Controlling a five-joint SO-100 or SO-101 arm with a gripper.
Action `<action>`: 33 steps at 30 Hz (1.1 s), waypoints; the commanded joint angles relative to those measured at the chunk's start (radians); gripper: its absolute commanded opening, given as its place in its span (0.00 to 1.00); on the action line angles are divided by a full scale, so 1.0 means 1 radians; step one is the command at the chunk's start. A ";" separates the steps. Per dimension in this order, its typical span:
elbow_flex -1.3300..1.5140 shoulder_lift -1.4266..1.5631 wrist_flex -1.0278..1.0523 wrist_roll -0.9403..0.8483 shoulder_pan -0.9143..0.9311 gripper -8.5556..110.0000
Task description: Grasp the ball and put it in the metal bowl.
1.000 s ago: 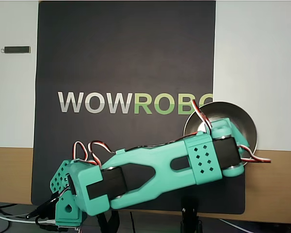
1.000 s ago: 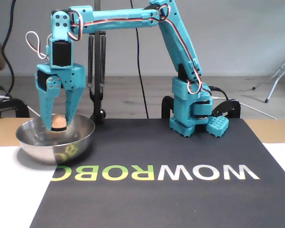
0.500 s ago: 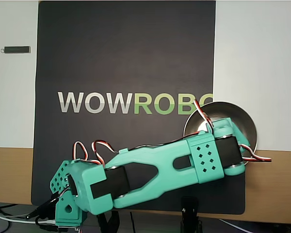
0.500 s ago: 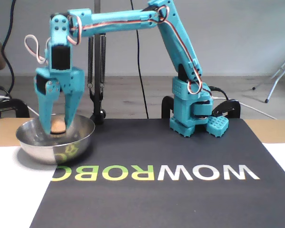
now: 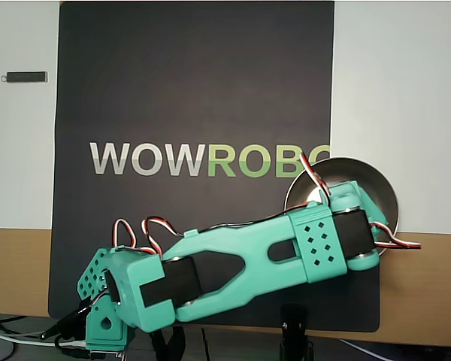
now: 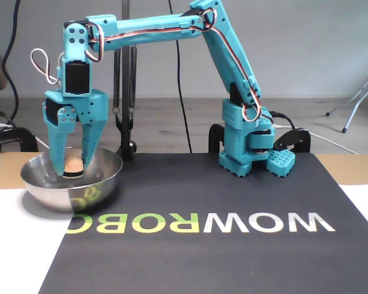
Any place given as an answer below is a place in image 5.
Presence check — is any long white cable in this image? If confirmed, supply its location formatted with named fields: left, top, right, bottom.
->
left=0, top=329, right=87, bottom=351

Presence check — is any black USB stick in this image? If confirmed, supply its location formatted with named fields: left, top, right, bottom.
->
left=0, top=70, right=49, bottom=83

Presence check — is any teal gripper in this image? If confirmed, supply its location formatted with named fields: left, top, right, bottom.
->
left=358, top=186, right=392, bottom=242

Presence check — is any metal bowl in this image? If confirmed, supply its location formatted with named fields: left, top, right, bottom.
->
left=284, top=156, right=400, bottom=241

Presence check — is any black plug cable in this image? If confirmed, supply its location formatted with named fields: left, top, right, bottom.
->
left=41, top=296, right=98, bottom=341

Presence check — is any white paper sheet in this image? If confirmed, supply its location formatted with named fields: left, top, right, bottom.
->
left=0, top=0, right=451, bottom=236

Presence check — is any gripper servo wire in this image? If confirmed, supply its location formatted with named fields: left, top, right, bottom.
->
left=371, top=221, right=422, bottom=252

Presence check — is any black WOWROBO mat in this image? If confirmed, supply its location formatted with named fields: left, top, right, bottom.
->
left=48, top=1, right=381, bottom=334

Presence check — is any shoulder servo wire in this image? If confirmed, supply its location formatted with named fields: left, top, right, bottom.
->
left=112, top=216, right=181, bottom=257

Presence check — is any wrist servo wire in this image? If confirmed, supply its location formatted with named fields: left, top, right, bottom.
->
left=299, top=155, right=332, bottom=207

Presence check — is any thin black hanging cable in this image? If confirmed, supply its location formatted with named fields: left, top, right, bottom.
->
left=201, top=327, right=211, bottom=361

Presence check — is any black table clamp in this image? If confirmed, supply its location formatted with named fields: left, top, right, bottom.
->
left=150, top=325, right=187, bottom=361

